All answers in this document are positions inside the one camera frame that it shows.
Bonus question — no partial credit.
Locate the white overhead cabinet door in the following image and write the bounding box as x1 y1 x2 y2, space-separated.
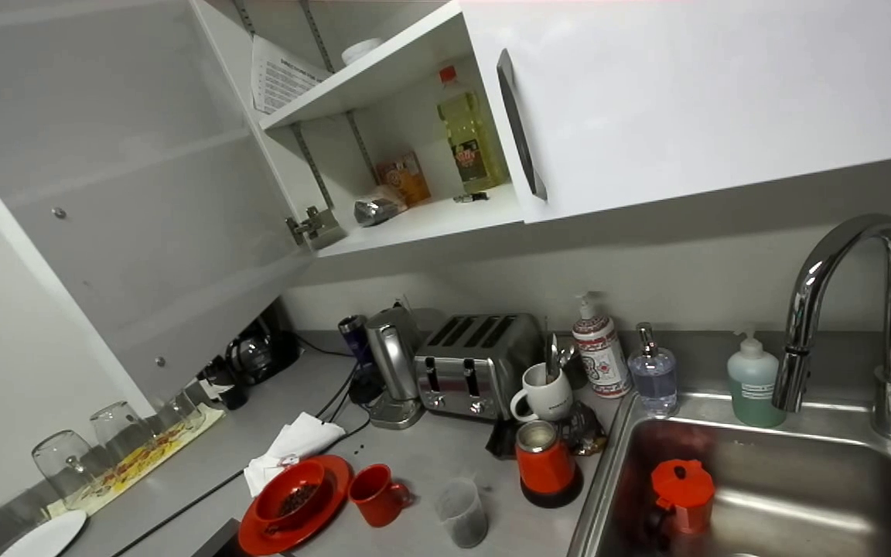
0 0 308 411
458 0 891 225

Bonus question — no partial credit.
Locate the metal cabinet hinge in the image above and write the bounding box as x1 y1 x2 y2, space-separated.
283 204 349 255

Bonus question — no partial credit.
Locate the white overhead cabinet box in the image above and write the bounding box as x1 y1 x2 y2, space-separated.
193 0 891 264

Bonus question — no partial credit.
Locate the clear drinking glass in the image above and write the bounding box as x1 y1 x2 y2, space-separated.
29 428 94 486
87 398 144 449

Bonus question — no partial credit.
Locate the yellow printed board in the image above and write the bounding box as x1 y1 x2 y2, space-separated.
46 398 229 520

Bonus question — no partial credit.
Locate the white plate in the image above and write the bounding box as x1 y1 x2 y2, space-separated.
0 509 90 557

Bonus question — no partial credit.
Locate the black box device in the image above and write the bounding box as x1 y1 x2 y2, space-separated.
194 298 302 414

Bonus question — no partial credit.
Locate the black flat object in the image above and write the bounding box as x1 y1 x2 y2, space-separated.
193 517 248 557

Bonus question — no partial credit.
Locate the plain white folded towel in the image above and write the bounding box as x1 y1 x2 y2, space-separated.
240 411 349 498

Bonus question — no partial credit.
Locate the red bowl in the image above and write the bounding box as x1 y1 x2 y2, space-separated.
252 462 339 533

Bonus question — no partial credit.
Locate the dark blue travel mug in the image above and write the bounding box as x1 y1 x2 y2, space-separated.
337 313 375 365

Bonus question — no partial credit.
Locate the silver foil object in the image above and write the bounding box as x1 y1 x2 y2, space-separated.
353 196 407 233

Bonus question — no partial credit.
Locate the small white bowl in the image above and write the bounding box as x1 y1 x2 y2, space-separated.
337 33 387 68

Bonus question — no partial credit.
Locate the red plate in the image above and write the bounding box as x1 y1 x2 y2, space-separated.
234 453 357 557

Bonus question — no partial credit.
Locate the stainless steel electric kettle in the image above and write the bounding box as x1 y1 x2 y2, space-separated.
364 303 431 432

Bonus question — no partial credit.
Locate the orange snack bag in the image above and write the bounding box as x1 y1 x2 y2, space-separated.
380 153 432 209

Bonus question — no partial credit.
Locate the red cup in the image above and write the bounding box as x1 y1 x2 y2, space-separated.
349 462 414 528

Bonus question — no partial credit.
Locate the yellow green box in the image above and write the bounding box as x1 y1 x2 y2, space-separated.
436 89 509 196

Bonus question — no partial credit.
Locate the stainless steel four-slot toaster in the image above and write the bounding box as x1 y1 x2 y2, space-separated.
412 310 546 425

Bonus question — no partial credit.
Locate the small clear plastic cup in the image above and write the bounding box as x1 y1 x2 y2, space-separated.
431 474 496 552

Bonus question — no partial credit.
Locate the dark hanging blade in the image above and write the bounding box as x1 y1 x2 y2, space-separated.
493 47 551 204

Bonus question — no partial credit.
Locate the white mug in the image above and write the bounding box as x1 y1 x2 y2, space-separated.
508 359 578 428

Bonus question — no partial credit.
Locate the dark utensil in mug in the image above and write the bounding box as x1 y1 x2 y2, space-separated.
542 330 565 380

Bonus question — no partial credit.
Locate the red-orange canister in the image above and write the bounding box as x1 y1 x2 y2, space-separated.
512 417 583 512

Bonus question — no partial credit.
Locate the white bottle with red pattern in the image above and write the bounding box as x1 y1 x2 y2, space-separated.
568 292 631 404

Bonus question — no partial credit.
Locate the clear soap dispenser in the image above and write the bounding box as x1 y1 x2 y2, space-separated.
628 322 683 414

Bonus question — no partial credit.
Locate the red pot with lid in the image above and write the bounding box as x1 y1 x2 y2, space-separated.
639 457 721 546

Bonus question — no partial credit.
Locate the green soap dispenser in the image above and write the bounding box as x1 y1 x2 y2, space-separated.
723 327 786 428

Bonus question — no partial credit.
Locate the stainless steel sink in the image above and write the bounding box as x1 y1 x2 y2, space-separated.
565 395 891 557

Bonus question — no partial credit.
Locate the thin black cable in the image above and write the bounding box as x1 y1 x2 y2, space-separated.
107 359 378 557

